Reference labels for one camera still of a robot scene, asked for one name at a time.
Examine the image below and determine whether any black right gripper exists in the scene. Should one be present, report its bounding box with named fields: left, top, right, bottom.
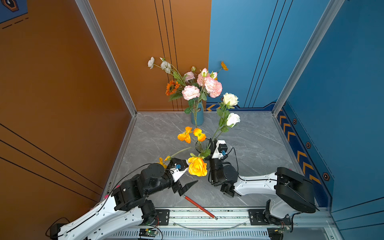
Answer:
left=203, top=139, right=225, bottom=186

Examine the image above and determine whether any orange yellow rose stem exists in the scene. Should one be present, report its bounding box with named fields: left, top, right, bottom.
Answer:
left=188, top=149, right=211, bottom=177

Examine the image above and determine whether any clear glass vase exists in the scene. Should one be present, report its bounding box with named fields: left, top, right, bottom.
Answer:
left=195, top=139, right=212, bottom=158

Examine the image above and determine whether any small orange bud stem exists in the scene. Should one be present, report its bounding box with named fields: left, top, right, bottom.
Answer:
left=158, top=127, right=207, bottom=168

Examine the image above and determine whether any teal ceramic vase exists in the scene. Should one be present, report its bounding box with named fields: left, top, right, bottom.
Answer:
left=191, top=103, right=204, bottom=127

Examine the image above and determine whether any white rose flower stem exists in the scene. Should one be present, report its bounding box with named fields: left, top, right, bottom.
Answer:
left=213, top=113, right=241, bottom=141

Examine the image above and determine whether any pink carnation rose stem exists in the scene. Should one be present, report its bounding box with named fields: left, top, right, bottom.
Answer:
left=182, top=85, right=201, bottom=114

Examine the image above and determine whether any large pink peach rose stem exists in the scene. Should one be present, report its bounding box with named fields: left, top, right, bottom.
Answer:
left=197, top=68, right=223, bottom=103

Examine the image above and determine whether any pink peony flower stem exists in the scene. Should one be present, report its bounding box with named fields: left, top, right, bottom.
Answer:
left=183, top=66, right=198, bottom=86

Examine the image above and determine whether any cream white rose stem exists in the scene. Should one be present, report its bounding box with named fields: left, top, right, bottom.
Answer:
left=212, top=93, right=239, bottom=141

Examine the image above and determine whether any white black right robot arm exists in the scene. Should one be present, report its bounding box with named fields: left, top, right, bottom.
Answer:
left=208, top=140, right=318, bottom=226

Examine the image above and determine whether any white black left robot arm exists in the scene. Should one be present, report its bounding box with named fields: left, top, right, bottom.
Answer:
left=46, top=159, right=195, bottom=240

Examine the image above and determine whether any green circuit board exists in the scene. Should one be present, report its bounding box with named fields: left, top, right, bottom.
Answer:
left=138, top=229, right=160, bottom=240

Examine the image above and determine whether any red handled hex key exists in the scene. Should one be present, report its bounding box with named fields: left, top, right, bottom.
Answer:
left=183, top=195, right=218, bottom=220

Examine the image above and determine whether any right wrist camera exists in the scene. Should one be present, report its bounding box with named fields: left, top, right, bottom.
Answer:
left=218, top=140, right=228, bottom=160

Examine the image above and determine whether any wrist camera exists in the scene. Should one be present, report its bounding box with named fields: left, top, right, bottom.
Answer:
left=218, top=140, right=228, bottom=160
left=168, top=158, right=189, bottom=182

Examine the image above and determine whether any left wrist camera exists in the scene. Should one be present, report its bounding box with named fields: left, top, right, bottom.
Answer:
left=168, top=158, right=189, bottom=182

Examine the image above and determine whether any right aluminium corner post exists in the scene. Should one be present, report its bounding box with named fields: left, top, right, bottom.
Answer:
left=272, top=0, right=345, bottom=117

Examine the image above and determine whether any aluminium corner post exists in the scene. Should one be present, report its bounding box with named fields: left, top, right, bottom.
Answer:
left=75, top=0, right=137, bottom=117
left=272, top=0, right=345, bottom=117

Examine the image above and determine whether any left aluminium corner post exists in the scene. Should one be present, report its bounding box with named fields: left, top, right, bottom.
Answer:
left=75, top=0, right=137, bottom=117

